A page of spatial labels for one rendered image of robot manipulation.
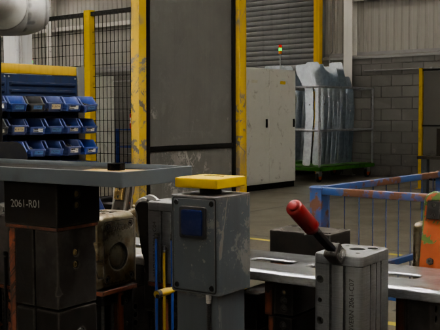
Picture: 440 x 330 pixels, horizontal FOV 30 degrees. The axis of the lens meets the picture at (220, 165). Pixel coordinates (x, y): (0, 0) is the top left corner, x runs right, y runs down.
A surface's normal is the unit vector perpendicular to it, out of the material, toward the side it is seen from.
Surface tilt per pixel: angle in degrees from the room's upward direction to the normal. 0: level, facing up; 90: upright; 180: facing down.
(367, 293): 90
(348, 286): 90
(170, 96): 91
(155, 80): 91
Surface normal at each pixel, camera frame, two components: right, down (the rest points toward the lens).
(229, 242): 0.83, 0.03
